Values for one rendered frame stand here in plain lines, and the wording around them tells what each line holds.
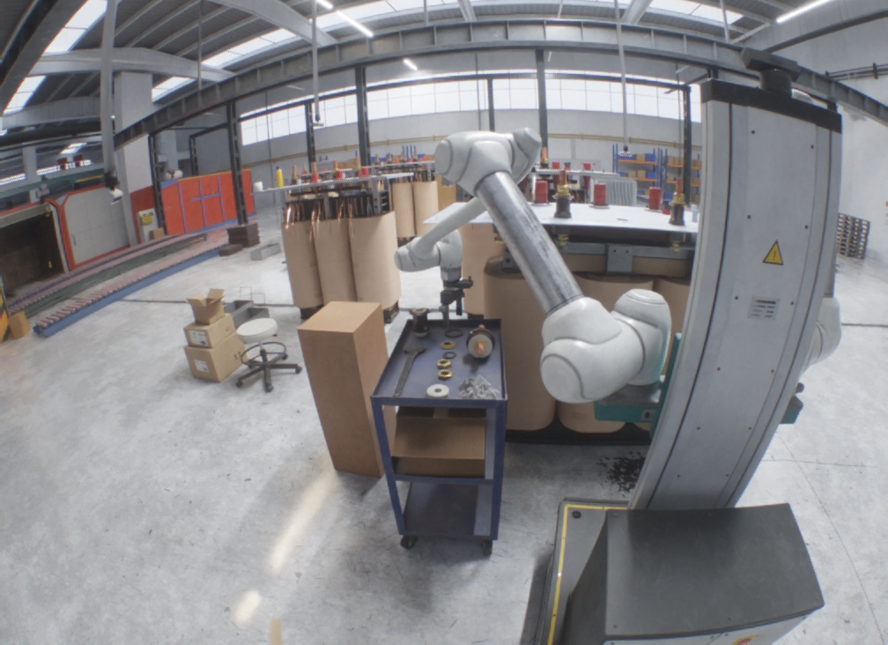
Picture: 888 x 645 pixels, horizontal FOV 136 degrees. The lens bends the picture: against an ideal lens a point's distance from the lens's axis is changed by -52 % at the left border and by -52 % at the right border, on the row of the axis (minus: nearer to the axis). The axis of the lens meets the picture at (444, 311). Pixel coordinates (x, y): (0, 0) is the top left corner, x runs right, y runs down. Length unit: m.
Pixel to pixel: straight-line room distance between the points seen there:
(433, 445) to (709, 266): 0.92
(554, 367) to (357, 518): 1.51
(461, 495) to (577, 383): 1.26
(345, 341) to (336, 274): 2.26
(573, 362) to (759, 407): 0.53
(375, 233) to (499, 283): 2.11
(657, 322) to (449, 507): 1.31
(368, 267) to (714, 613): 3.58
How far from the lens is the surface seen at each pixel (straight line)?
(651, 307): 0.90
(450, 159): 0.96
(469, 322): 1.72
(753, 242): 0.82
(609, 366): 0.77
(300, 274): 4.13
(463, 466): 1.39
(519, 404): 2.03
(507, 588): 1.76
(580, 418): 2.11
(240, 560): 2.08
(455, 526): 1.78
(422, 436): 1.22
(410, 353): 1.49
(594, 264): 1.86
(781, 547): 1.10
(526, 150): 1.08
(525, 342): 1.83
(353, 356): 1.71
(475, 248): 3.38
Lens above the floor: 1.59
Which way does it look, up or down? 22 degrees down
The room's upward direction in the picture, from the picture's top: 3 degrees counter-clockwise
